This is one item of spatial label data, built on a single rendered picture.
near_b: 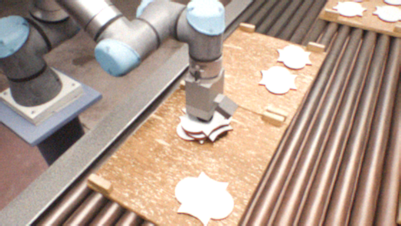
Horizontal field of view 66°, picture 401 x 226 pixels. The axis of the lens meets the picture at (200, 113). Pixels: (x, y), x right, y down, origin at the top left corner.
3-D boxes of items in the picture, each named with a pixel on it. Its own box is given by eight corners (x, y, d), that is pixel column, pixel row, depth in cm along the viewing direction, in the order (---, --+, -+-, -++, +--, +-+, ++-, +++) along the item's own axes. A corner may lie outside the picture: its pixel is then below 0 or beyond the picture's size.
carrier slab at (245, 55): (182, 88, 100) (182, 84, 98) (238, 31, 125) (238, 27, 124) (287, 129, 87) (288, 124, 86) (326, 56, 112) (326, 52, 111)
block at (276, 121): (261, 120, 87) (261, 113, 85) (263, 116, 88) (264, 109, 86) (281, 128, 85) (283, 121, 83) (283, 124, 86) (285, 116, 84)
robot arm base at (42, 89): (2, 97, 98) (-14, 73, 91) (39, 70, 107) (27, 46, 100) (36, 113, 93) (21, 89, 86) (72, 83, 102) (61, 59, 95)
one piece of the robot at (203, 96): (230, 84, 63) (225, 136, 75) (247, 61, 69) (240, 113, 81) (180, 67, 67) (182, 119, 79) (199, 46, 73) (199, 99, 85)
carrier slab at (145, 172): (87, 186, 74) (85, 182, 73) (180, 89, 99) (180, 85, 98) (219, 262, 61) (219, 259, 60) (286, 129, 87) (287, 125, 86)
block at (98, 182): (89, 184, 72) (86, 178, 70) (95, 179, 73) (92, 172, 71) (109, 196, 70) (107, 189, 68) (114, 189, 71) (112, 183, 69)
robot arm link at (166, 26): (120, 10, 63) (164, 24, 59) (154, -12, 69) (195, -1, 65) (127, 43, 69) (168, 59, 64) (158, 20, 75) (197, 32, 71)
